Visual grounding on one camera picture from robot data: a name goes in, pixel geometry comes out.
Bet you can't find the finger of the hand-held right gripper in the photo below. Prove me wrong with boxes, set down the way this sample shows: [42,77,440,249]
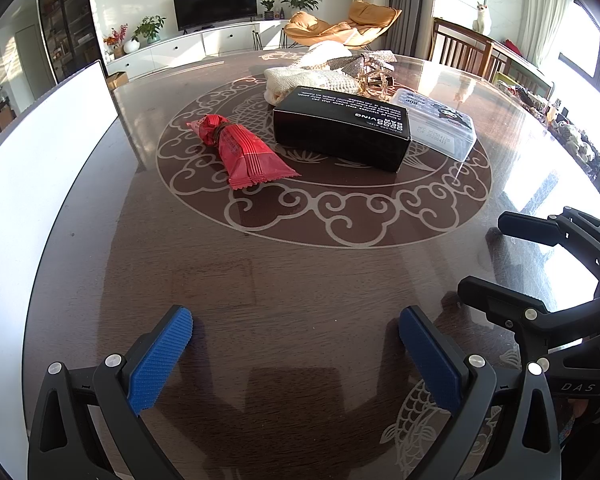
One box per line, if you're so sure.
[497,206,600,282]
[457,275,600,349]

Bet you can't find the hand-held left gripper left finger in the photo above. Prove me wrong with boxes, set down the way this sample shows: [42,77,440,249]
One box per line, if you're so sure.
[27,305,196,480]

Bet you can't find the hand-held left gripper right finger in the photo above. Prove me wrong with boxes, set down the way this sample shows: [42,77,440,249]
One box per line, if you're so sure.
[399,305,563,480]

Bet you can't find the clear plastic box cartoon print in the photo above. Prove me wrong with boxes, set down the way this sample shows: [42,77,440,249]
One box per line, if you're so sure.
[390,87,477,163]

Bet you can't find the black cardboard box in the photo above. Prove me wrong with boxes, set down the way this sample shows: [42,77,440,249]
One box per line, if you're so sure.
[272,86,412,173]

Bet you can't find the red snack packet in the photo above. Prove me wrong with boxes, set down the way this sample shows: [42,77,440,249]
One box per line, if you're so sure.
[186,115,302,192]

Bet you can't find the white knitted pouch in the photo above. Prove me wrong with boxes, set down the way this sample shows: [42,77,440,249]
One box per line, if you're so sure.
[262,66,363,107]

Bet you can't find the pile of assorted clutter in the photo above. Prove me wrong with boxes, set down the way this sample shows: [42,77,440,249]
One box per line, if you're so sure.
[495,72,600,201]

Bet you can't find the wooden dining chair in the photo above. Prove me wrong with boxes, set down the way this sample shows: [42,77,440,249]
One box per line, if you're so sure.
[485,41,556,103]
[430,16,493,78]

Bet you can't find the white cat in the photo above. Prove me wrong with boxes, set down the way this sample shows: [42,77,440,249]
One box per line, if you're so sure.
[472,1,492,36]

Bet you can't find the grey curtain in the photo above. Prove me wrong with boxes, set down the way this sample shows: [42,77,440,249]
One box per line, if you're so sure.
[382,0,426,56]

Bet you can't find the white patterned cloth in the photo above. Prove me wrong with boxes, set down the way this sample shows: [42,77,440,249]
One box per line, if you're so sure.
[294,42,353,68]

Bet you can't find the orange lounge chair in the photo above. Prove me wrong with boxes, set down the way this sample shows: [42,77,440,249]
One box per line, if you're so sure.
[283,0,403,49]

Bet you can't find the white television cabinet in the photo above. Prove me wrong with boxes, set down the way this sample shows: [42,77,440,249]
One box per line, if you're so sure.
[104,19,291,79]

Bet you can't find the red flower branches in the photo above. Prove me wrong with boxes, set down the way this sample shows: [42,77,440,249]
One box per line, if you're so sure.
[103,24,130,58]

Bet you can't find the green potted plant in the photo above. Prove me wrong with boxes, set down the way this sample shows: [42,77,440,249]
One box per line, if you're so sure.
[132,15,167,44]

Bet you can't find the dark glass display cabinet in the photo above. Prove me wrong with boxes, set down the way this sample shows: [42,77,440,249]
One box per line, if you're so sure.
[36,0,105,84]

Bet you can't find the black television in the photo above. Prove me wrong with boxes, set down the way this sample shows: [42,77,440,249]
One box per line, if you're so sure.
[172,0,258,32]

